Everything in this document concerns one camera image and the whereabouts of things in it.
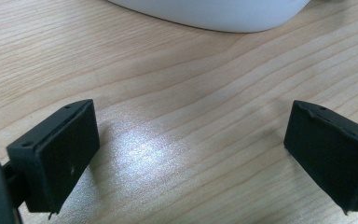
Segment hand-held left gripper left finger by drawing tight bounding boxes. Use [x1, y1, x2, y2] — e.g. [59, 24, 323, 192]
[7, 99, 101, 216]

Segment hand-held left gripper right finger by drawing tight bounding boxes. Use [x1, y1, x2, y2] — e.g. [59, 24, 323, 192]
[283, 100, 358, 215]

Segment white rice cooker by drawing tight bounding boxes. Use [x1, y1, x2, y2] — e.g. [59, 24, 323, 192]
[106, 0, 311, 34]

